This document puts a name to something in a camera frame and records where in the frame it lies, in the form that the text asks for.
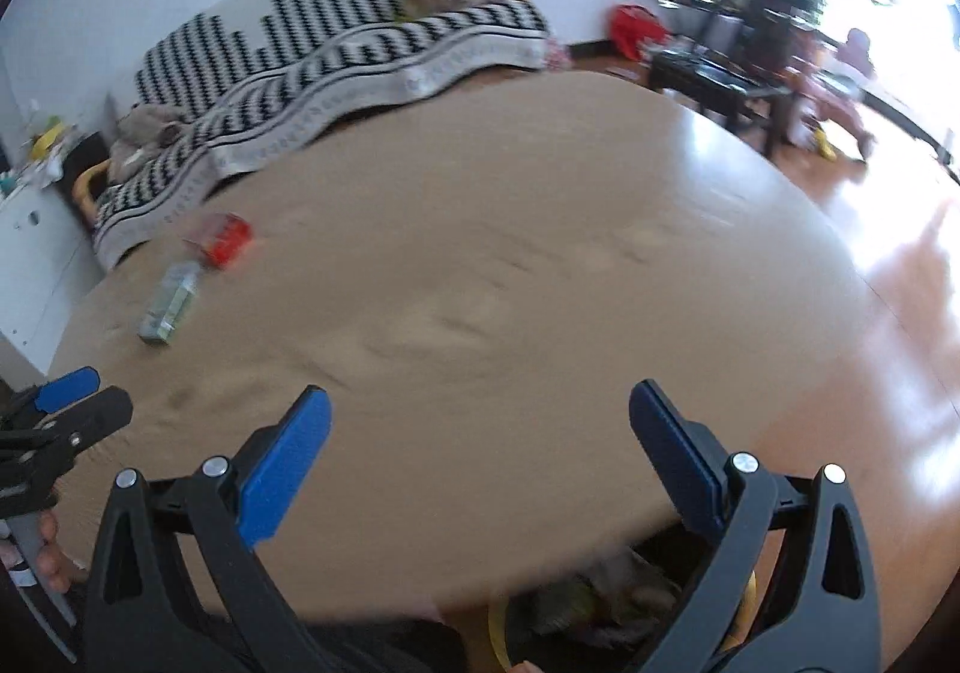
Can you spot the yellow toy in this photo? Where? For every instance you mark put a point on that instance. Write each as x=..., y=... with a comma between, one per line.
x=46, y=140

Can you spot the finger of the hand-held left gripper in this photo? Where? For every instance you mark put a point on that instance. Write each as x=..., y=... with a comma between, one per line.
x=82, y=425
x=71, y=388

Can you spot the person's left hand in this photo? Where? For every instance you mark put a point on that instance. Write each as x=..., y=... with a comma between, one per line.
x=58, y=564

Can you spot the dark coffee table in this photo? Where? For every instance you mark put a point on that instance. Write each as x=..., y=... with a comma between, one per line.
x=720, y=91

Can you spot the black-white striped sofa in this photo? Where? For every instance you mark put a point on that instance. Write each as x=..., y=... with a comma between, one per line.
x=330, y=50

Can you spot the white cabinet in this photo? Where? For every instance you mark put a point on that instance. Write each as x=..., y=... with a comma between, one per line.
x=34, y=268

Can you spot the reddish brown toy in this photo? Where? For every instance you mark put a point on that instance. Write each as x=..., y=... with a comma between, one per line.
x=840, y=88

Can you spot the red plastic bag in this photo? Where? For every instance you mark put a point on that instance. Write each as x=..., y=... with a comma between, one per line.
x=634, y=31

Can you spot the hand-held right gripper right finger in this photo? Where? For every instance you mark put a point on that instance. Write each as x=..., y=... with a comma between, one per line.
x=675, y=464

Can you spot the red cigarette box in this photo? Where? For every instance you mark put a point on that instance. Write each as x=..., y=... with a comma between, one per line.
x=223, y=241

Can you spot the yellow rimmed trash bin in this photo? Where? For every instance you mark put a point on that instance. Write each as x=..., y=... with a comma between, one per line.
x=570, y=613

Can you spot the grey brown plush toy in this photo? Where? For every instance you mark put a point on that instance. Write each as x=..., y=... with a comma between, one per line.
x=146, y=136

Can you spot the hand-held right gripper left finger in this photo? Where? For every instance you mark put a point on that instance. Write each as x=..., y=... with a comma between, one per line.
x=283, y=470

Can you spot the wooden sofa armrest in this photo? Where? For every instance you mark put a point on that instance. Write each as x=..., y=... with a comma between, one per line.
x=88, y=191

